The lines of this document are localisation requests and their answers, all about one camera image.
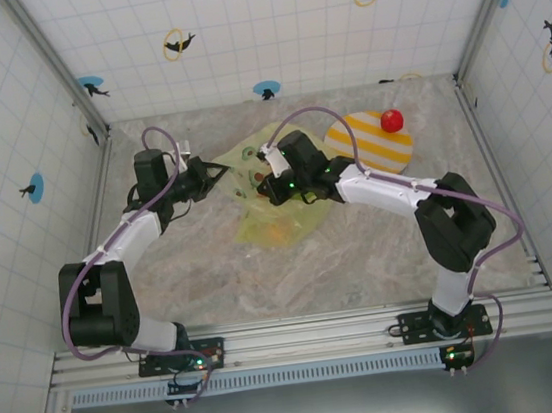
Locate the yellow-green avocado print plastic bag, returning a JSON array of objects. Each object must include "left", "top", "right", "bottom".
[{"left": 218, "top": 116, "right": 336, "bottom": 254}]

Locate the yellow white striped plate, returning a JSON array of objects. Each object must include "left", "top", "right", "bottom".
[{"left": 320, "top": 104, "right": 419, "bottom": 184}]

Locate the red apple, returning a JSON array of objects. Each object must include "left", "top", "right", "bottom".
[{"left": 377, "top": 106, "right": 407, "bottom": 135}]

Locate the small control board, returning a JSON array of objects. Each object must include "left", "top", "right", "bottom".
[
  {"left": 437, "top": 341, "right": 479, "bottom": 380},
  {"left": 162, "top": 371, "right": 219, "bottom": 413}
]

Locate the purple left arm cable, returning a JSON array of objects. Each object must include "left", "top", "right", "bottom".
[{"left": 37, "top": 121, "right": 213, "bottom": 365}]

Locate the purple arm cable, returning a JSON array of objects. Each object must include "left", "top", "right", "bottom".
[
  {"left": 37, "top": 121, "right": 213, "bottom": 365},
  {"left": 260, "top": 81, "right": 544, "bottom": 393}
]

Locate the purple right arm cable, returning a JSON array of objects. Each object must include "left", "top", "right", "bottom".
[{"left": 260, "top": 81, "right": 544, "bottom": 393}]

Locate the aluminium mounting rail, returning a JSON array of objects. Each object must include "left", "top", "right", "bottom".
[{"left": 45, "top": 289, "right": 552, "bottom": 396}]

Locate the aluminium corner post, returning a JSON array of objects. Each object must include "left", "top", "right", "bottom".
[
  {"left": 443, "top": 0, "right": 541, "bottom": 88},
  {"left": 0, "top": 0, "right": 113, "bottom": 150}
]

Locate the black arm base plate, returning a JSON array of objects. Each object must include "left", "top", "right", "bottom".
[
  {"left": 135, "top": 334, "right": 228, "bottom": 380},
  {"left": 395, "top": 301, "right": 495, "bottom": 349}
]

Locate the white slotted cable duct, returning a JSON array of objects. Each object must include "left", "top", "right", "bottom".
[{"left": 68, "top": 345, "right": 451, "bottom": 413}]

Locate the aluminium side rail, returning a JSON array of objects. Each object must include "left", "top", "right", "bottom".
[{"left": 451, "top": 65, "right": 552, "bottom": 300}]

